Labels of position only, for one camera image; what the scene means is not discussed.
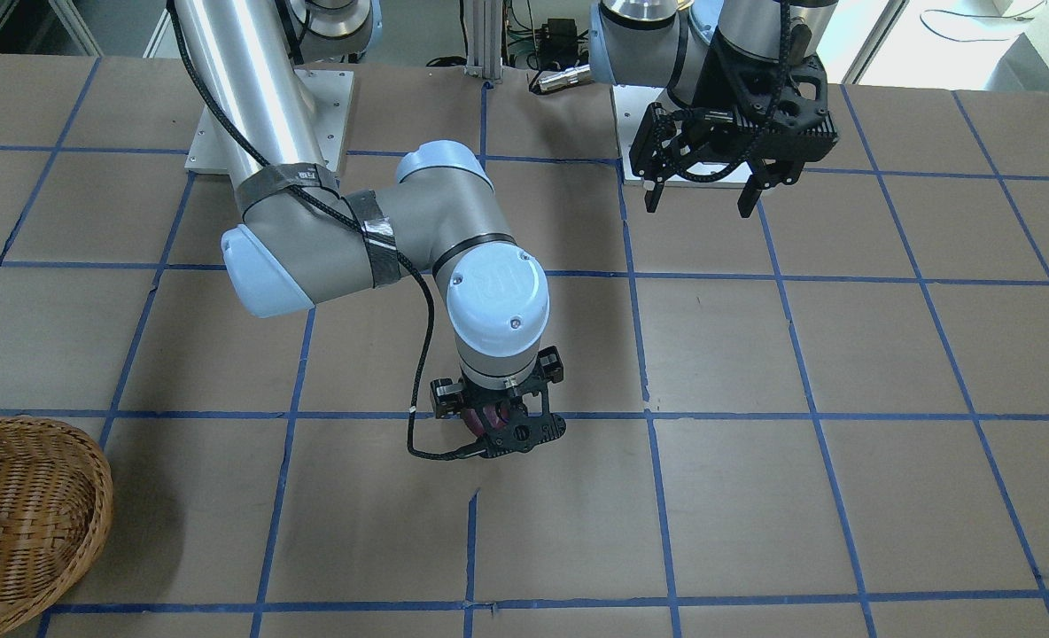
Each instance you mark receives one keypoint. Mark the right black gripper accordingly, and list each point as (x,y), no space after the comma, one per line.
(444,398)

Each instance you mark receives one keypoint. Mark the brown wicker basket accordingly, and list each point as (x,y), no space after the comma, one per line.
(56,510)

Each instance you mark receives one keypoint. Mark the silver metal cylinder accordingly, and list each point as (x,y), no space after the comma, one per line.
(548,82)

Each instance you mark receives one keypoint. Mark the aluminium frame post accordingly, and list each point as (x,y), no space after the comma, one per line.
(484,34)

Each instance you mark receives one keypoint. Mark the dark red apple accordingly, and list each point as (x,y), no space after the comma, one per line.
(494,417)

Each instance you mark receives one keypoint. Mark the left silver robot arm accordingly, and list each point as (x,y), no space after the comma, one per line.
(656,43)

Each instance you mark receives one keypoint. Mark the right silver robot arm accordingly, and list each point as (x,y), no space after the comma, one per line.
(301,243)

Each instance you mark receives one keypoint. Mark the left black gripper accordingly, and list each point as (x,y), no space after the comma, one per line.
(726,89)

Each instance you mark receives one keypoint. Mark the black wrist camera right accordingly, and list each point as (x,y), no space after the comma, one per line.
(522,436)

